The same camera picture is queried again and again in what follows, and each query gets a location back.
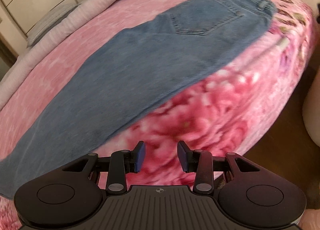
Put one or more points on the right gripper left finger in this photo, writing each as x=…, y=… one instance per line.
x=121, y=163

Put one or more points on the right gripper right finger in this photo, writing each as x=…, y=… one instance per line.
x=199, y=162

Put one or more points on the blue denim jeans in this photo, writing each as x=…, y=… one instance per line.
x=132, y=74

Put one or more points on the pink floral blanket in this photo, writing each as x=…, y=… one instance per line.
x=228, y=111

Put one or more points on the grey small pillow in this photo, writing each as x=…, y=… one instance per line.
x=48, y=21

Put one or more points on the striped lilac folded quilt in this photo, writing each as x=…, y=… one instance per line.
x=26, y=62

